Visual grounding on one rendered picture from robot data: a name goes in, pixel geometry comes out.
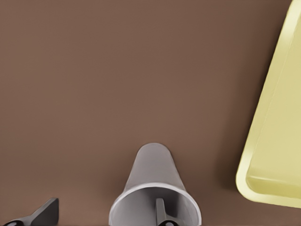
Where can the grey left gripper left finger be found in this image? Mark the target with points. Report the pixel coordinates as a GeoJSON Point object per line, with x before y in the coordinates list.
{"type": "Point", "coordinates": [44, 212]}

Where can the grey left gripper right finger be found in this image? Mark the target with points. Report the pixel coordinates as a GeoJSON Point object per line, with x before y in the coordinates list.
{"type": "Point", "coordinates": [161, 212]}

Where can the white IKEA cup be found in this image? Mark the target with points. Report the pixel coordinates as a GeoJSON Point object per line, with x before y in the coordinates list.
{"type": "Point", "coordinates": [150, 174]}

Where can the pale yellow tray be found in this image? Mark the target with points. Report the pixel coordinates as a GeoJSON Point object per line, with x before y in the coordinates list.
{"type": "Point", "coordinates": [275, 141]}

